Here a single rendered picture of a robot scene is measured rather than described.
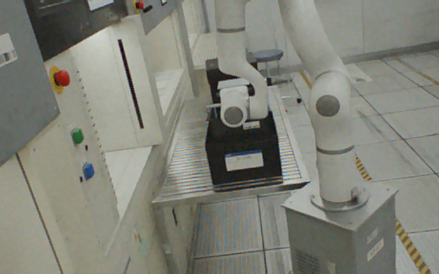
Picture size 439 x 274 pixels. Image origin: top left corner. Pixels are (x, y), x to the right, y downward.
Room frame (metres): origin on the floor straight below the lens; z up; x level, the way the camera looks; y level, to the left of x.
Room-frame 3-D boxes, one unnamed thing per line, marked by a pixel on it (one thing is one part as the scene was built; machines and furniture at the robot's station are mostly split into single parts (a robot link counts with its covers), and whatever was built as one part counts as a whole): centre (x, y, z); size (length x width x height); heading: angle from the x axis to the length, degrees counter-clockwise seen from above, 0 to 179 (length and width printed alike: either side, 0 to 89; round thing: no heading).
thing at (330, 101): (1.22, -0.35, 1.07); 0.19 x 0.12 x 0.24; 158
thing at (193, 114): (2.06, -0.07, 0.38); 1.30 x 0.60 x 0.76; 175
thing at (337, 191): (1.25, -0.36, 0.85); 0.19 x 0.19 x 0.18
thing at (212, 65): (2.48, -0.15, 0.89); 0.29 x 0.29 x 0.25; 88
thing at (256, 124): (1.61, -0.10, 0.96); 0.24 x 0.20 x 0.32; 84
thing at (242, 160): (1.61, -0.10, 0.85); 0.28 x 0.28 x 0.17; 84
